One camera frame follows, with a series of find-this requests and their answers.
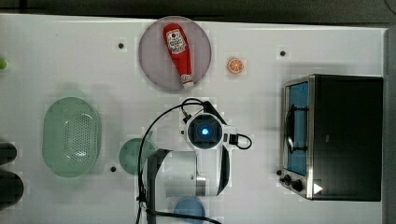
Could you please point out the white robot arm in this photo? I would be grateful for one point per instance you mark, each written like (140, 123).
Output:
(203, 169)

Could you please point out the silver black toaster oven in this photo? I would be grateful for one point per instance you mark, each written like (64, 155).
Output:
(332, 138)

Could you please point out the orange slice toy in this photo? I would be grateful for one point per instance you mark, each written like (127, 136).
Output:
(235, 66)

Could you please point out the grey round plate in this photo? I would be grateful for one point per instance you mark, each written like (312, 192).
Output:
(156, 62)

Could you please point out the red plush ketchup bottle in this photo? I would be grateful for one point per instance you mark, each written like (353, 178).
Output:
(178, 48)

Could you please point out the blue round cup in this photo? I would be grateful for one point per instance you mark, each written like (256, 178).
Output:
(190, 206)

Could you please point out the green perforated oval basket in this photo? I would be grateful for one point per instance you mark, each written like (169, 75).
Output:
(71, 137)

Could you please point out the green round object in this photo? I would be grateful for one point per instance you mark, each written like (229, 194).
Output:
(3, 64)

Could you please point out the black object at left edge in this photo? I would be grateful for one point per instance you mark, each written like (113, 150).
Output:
(11, 185)

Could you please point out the green cup with handle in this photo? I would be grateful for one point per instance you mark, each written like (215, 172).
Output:
(130, 151)

